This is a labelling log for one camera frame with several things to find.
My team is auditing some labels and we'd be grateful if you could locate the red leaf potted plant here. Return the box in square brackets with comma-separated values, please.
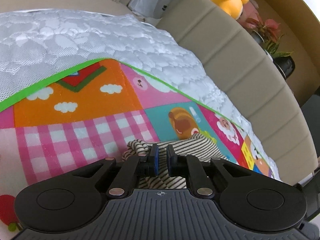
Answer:
[245, 13, 296, 80]

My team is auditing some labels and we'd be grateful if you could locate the beige padded headboard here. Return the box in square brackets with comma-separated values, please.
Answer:
[157, 0, 318, 185]

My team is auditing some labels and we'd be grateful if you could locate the beige black striped shirt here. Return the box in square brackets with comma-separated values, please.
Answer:
[121, 132, 228, 190]

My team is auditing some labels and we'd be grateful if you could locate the colourful cartoon play mat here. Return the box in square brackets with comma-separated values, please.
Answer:
[1, 59, 279, 239]

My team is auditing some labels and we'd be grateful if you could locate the pink plush toy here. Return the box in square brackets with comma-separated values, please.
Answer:
[237, 0, 259, 29]

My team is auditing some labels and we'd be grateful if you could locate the white quilted mattress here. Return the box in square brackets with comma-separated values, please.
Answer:
[0, 8, 283, 181]

